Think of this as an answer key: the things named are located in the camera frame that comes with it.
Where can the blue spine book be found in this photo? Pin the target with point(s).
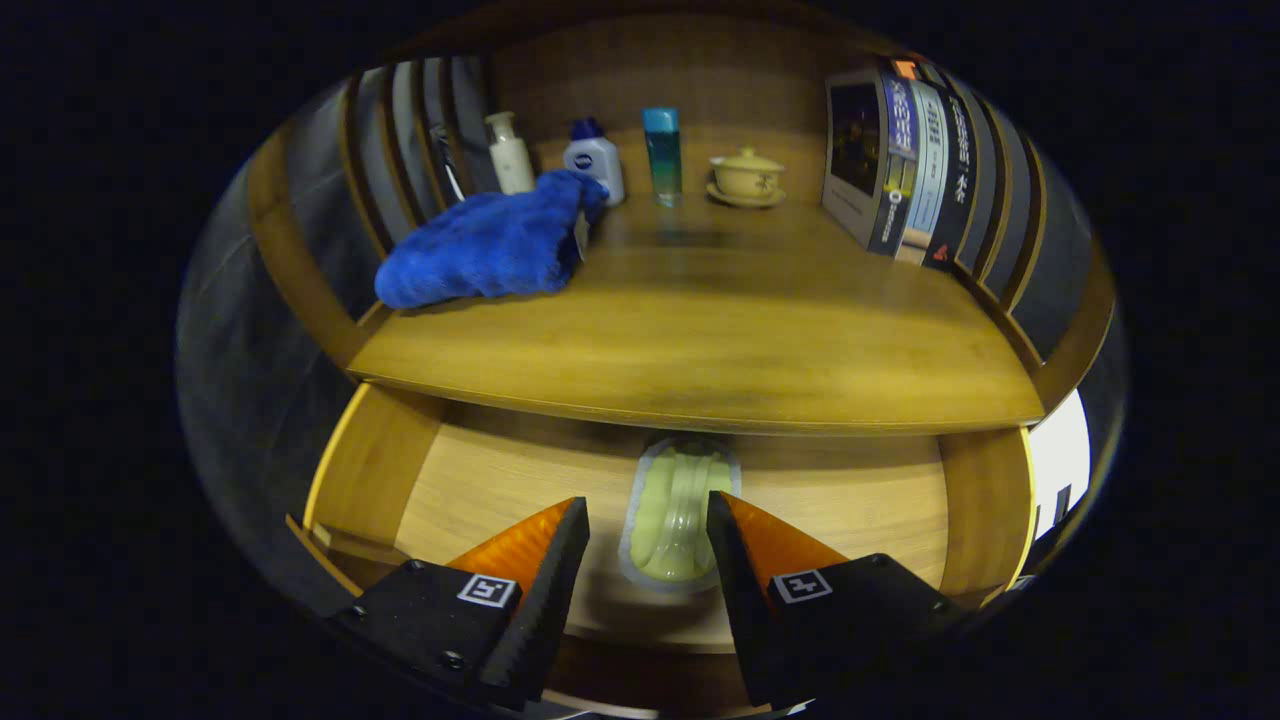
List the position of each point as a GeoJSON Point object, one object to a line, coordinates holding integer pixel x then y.
{"type": "Point", "coordinates": [855, 150]}

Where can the blue towel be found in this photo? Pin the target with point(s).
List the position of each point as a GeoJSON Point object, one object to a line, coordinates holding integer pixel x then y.
{"type": "Point", "coordinates": [480, 250]}

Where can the beige lidded teacup with saucer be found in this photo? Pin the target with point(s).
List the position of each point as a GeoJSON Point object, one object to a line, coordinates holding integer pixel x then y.
{"type": "Point", "coordinates": [745, 180]}

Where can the pale spine book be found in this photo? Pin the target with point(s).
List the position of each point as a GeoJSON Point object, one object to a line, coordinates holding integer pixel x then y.
{"type": "Point", "coordinates": [928, 170]}

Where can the white lotion bottle blue cap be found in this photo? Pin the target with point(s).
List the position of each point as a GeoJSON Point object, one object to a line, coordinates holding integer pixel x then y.
{"type": "Point", "coordinates": [598, 160]}

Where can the teal bottle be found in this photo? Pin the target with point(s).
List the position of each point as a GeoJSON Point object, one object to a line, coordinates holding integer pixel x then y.
{"type": "Point", "coordinates": [663, 155]}

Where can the white pump bottle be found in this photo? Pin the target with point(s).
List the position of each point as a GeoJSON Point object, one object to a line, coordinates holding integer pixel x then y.
{"type": "Point", "coordinates": [512, 165]}

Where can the wooden countertop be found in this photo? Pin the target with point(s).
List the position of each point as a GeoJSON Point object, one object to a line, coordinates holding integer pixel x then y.
{"type": "Point", "coordinates": [700, 340]}

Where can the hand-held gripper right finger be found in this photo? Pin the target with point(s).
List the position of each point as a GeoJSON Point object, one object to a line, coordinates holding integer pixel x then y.
{"type": "Point", "coordinates": [745, 610]}

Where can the black spine book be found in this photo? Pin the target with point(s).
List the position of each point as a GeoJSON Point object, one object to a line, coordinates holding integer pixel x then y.
{"type": "Point", "coordinates": [958, 180]}

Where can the wooden drawer with black knob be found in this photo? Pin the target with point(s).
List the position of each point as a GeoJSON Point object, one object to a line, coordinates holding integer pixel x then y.
{"type": "Point", "coordinates": [500, 500]}

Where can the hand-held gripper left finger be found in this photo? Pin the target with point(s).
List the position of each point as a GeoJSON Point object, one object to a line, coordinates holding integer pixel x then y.
{"type": "Point", "coordinates": [545, 610]}

